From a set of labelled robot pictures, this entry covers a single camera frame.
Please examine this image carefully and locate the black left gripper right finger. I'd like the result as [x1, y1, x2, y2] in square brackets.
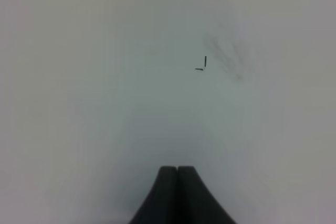
[177, 166, 235, 224]

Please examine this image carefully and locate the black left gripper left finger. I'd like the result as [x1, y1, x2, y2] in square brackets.
[130, 166, 177, 224]

